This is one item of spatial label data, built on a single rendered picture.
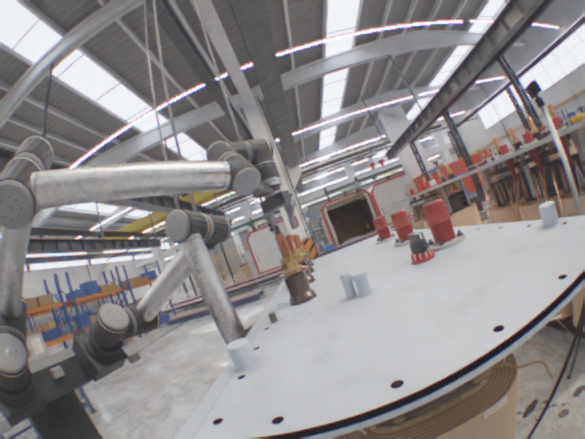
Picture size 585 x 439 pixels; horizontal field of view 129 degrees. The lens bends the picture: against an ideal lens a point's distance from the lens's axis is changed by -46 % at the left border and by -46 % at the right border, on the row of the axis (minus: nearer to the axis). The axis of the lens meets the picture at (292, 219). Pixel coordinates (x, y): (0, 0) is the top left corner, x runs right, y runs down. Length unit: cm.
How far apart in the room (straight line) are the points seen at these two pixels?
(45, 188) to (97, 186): 15
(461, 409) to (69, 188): 104
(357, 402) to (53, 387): 181
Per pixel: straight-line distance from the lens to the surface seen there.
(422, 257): 70
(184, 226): 110
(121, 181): 74
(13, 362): 134
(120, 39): 1089
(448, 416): 63
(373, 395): 28
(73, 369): 198
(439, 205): 77
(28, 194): 75
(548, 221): 63
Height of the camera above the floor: 153
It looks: 5 degrees up
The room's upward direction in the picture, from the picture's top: 21 degrees counter-clockwise
